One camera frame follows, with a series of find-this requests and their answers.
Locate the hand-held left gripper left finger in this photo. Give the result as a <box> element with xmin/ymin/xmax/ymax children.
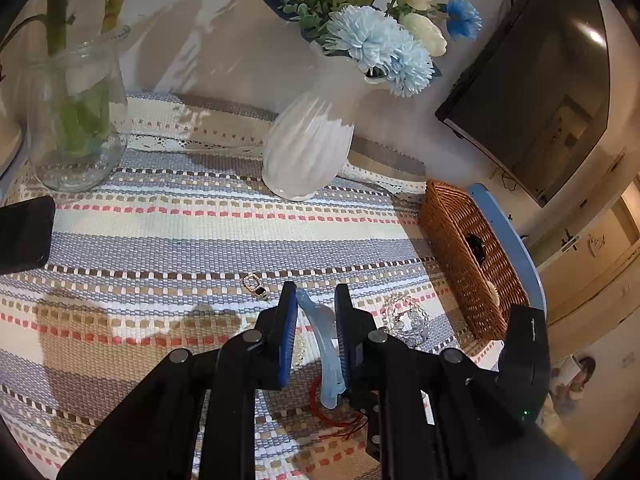
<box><xmin>56</xmin><ymin>281</ymin><xmax>300</xmax><ymax>480</ymax></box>

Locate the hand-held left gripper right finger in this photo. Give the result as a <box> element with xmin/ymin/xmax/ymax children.
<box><xmin>333</xmin><ymin>284</ymin><xmax>522</xmax><ymax>480</ymax></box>

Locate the light blue hair clip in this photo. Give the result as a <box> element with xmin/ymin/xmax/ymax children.
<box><xmin>296</xmin><ymin>287</ymin><xmax>351</xmax><ymax>411</ymax></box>

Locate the clear crystal bead bracelet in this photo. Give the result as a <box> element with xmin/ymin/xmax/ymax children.
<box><xmin>382</xmin><ymin>294</ymin><xmax>431</xmax><ymax>348</ymax></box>

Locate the red string bracelet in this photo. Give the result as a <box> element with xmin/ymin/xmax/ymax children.
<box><xmin>308</xmin><ymin>375</ymin><xmax>368</xmax><ymax>443</ymax></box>

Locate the brown wicker basket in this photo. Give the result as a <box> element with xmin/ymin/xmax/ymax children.
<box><xmin>418</xmin><ymin>179</ymin><xmax>531</xmax><ymax>342</ymax></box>

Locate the wooden door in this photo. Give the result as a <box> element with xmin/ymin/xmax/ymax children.
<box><xmin>542</xmin><ymin>195</ymin><xmax>640</xmax><ymax>313</ymax></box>

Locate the blue table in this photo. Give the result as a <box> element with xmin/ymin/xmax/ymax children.
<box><xmin>467</xmin><ymin>182</ymin><xmax>546</xmax><ymax>311</ymax></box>

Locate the black watch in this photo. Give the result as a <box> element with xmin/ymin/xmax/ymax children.
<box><xmin>465</xmin><ymin>234</ymin><xmax>488</xmax><ymax>263</ymax></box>

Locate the striped woven tablecloth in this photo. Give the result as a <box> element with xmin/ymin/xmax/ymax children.
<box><xmin>0</xmin><ymin>91</ymin><xmax>506</xmax><ymax>480</ymax></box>

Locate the white ribbed vase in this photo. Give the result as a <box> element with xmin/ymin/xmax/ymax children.
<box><xmin>261</xmin><ymin>42</ymin><xmax>381</xmax><ymax>202</ymax></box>

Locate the clear glass vase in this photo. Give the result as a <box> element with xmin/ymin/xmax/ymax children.
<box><xmin>25</xmin><ymin>25</ymin><xmax>128</xmax><ymax>193</ymax></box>

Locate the black phone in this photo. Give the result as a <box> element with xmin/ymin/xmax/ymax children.
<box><xmin>0</xmin><ymin>195</ymin><xmax>57</xmax><ymax>276</ymax></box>

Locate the blue and white flower bouquet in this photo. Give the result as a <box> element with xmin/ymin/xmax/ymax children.
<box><xmin>261</xmin><ymin>0</ymin><xmax>483</xmax><ymax>98</ymax></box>

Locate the green bamboo plant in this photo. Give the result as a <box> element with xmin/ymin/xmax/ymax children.
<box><xmin>0</xmin><ymin>0</ymin><xmax>143</xmax><ymax>156</ymax></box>

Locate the black wall television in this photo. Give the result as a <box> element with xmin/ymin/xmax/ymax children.
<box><xmin>435</xmin><ymin>0</ymin><xmax>612</xmax><ymax>208</ymax></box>

